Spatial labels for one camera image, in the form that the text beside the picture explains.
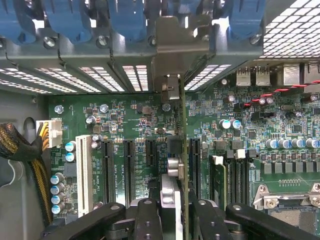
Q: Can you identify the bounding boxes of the CPU socket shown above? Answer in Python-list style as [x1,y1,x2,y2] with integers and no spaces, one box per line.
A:
[252,183,320,240]

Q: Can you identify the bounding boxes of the white expansion slot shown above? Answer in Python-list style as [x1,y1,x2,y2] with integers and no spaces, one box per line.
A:
[75,134,94,219]

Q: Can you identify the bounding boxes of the black and silver PC case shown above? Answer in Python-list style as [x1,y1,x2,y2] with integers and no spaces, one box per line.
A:
[0,0,320,240]

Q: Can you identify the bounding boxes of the red black twisted wire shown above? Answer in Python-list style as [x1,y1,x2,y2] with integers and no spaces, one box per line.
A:
[243,79,320,108]

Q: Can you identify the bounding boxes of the black short expansion slot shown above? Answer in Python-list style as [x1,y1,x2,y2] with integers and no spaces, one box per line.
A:
[145,139,158,169]

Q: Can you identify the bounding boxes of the blue slot retention clip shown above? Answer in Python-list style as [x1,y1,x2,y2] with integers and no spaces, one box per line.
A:
[0,0,36,45]
[166,0,200,17]
[109,0,148,43]
[45,0,93,44]
[228,0,266,40]

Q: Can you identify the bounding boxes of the green RAM stick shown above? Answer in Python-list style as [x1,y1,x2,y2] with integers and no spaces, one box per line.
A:
[209,154,228,204]

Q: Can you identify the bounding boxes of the black yellow sleeved power cable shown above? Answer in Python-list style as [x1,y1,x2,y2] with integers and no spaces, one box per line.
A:
[0,119,63,227]

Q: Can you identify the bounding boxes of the black long expansion slot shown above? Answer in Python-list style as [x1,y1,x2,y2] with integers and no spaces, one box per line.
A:
[188,137,203,200]
[122,139,137,209]
[100,139,115,205]

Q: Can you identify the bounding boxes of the green motherboard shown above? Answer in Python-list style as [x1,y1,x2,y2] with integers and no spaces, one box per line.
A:
[47,58,320,240]

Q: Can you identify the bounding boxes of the black RAM slot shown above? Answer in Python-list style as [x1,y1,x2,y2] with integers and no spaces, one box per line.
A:
[234,149,243,204]
[226,149,236,204]
[241,149,252,204]

